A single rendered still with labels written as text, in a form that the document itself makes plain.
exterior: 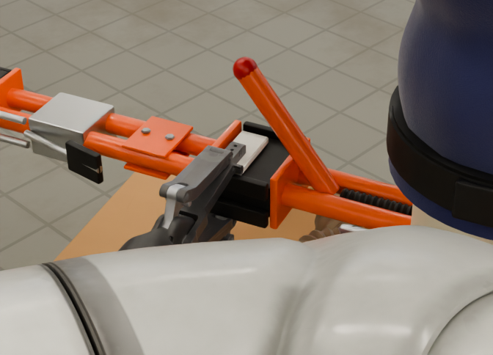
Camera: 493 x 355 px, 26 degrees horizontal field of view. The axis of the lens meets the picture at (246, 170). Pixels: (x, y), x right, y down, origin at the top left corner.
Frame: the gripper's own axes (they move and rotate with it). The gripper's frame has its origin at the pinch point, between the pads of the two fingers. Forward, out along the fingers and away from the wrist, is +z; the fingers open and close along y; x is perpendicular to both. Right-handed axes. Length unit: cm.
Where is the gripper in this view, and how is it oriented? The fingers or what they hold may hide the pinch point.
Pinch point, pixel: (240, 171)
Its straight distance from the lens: 106.3
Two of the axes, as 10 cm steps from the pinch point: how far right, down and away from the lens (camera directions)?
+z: 4.3, -5.1, 7.4
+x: 9.0, 2.4, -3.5
